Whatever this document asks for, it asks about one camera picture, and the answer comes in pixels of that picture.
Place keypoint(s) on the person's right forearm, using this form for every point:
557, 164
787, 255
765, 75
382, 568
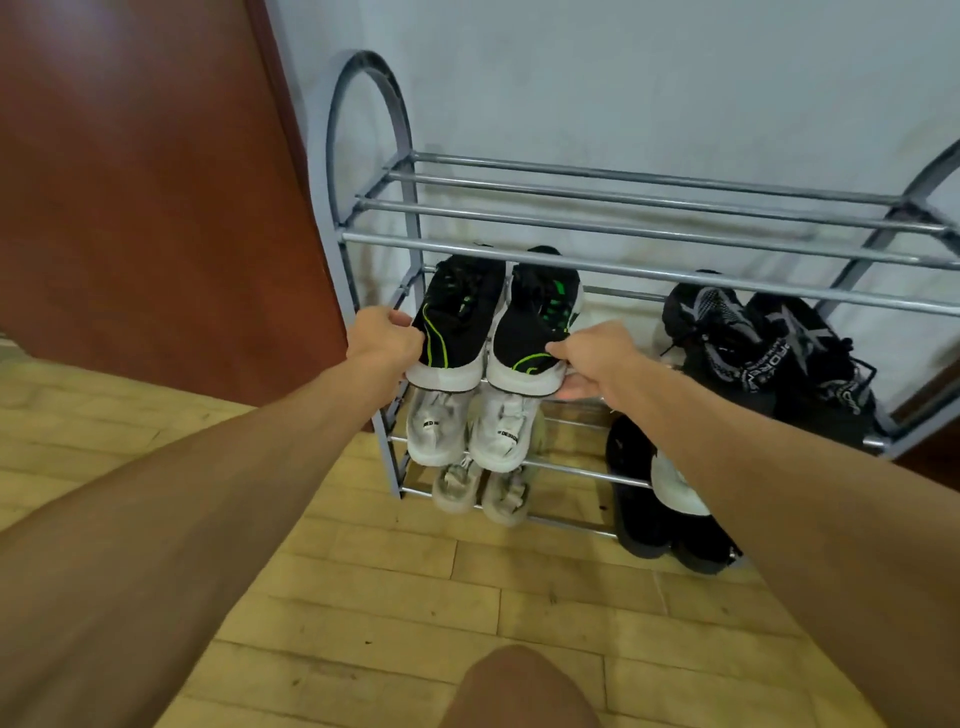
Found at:
787, 525

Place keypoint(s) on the person's left thumb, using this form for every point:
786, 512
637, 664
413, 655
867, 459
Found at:
397, 319

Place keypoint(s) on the beige grey shoe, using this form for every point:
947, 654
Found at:
504, 501
454, 487

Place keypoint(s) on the black white patterned high-top shoe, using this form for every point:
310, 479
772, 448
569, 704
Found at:
817, 375
720, 337

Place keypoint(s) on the black green sneaker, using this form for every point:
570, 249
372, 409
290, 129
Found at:
529, 330
457, 315

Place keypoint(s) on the brown wooden panel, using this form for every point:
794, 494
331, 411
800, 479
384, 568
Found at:
930, 420

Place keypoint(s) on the person's knee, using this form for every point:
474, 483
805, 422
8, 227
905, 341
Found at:
529, 690

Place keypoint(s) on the plain black shoe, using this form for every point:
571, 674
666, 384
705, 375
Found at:
634, 495

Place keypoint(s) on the person's right thumb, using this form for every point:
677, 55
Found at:
564, 348

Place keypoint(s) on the person's left hand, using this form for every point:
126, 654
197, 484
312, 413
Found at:
379, 341

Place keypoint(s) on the white sneaker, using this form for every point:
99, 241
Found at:
436, 424
504, 431

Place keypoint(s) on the person's left forearm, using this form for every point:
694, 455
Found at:
172, 525

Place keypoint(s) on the person's right hand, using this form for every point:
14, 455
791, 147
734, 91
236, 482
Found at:
600, 358

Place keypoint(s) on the grey metal shoe rack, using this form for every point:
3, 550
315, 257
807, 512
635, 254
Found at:
600, 266

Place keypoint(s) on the black shoe with white insole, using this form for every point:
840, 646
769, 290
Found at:
697, 525

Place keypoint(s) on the brown wooden door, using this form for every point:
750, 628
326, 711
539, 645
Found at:
150, 187

